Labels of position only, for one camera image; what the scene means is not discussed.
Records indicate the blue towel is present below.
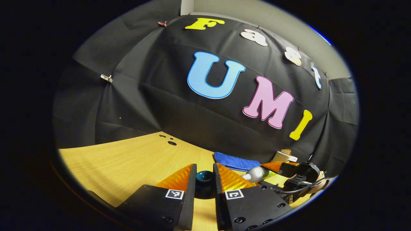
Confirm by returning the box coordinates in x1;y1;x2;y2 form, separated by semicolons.
214;152;261;172

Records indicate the black backdrop cloth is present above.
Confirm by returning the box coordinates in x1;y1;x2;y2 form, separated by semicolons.
53;14;359;177

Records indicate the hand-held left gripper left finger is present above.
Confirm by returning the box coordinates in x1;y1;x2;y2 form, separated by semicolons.
117;164;197;231

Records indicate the silver water bottle green label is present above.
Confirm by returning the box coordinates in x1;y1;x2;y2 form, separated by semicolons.
241;166;277;183

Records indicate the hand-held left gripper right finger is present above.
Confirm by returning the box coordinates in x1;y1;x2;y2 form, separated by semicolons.
213;163;294;231

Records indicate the cream toaster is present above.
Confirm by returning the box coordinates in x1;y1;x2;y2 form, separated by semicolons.
271;151;298;163

